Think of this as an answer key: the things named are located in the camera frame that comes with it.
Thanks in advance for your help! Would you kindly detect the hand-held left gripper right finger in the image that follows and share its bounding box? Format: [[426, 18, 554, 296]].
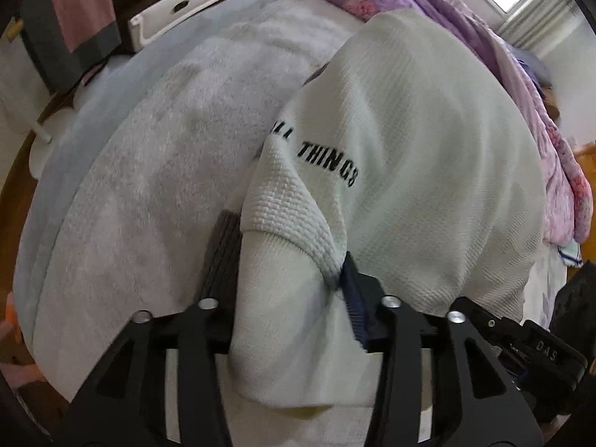
[[339, 250, 545, 447]]

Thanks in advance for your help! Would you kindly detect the floral bed sheet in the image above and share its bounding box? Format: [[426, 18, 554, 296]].
[[521, 247, 569, 336]]

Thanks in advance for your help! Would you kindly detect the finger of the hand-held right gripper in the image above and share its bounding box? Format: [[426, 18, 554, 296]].
[[449, 295, 529, 352], [552, 267, 596, 336]]

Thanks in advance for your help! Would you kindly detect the pink and grey towel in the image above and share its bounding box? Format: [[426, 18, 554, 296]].
[[19, 0, 123, 94]]

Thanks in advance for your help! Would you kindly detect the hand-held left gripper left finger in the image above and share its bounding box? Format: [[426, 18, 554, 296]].
[[58, 209, 243, 447]]

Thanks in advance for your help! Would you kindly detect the white button-up jacket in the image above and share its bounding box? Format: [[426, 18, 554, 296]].
[[228, 9, 548, 406]]

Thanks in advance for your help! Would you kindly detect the wooden bed headboard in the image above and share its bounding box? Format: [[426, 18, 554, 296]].
[[575, 142, 596, 182]]

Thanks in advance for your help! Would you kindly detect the beige grey curtain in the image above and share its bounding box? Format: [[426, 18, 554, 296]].
[[496, 7, 583, 50]]

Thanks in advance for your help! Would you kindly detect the white fleece blanket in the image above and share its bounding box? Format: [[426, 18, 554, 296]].
[[13, 0, 387, 447]]

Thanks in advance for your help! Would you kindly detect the grey purple pillow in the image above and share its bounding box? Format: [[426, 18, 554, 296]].
[[512, 51, 552, 87]]

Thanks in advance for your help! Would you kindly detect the light blue pillow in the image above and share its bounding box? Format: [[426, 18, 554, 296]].
[[556, 240, 583, 268]]

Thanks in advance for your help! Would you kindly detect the white and dark cabinet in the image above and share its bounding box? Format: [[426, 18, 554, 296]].
[[109, 0, 299, 52]]

